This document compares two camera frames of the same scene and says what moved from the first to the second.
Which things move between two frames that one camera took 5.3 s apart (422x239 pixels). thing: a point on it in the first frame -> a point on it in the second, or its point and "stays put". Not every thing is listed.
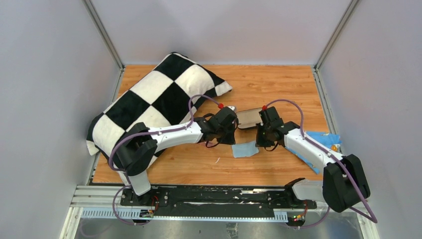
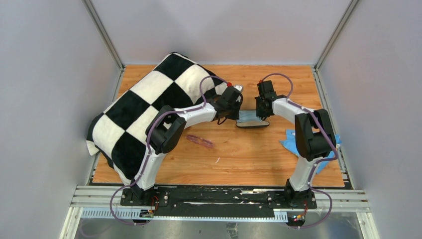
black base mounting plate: x=217 y=201 stays put
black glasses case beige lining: x=249 y=118 stays put
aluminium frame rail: x=104 y=202 stays put
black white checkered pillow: x=169 y=95 stays put
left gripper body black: x=226 y=136 -> x=232 y=110
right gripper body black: x=263 y=139 -> x=260 y=110
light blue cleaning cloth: x=246 y=149 -> x=248 y=116
